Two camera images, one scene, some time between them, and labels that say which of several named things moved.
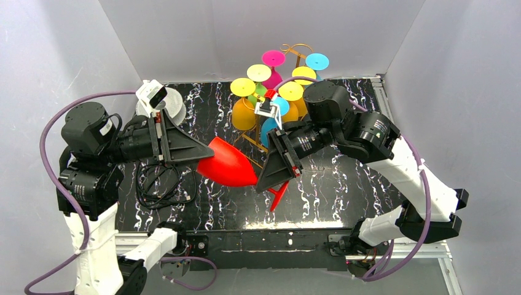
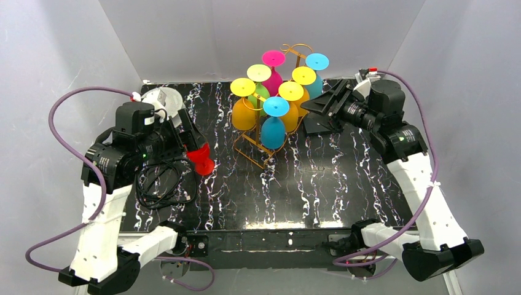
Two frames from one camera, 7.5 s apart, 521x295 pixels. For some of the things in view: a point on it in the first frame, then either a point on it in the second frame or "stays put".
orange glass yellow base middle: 290,91 stays put
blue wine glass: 271,124 stays put
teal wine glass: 318,62 stays put
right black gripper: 284,150 → 331,106
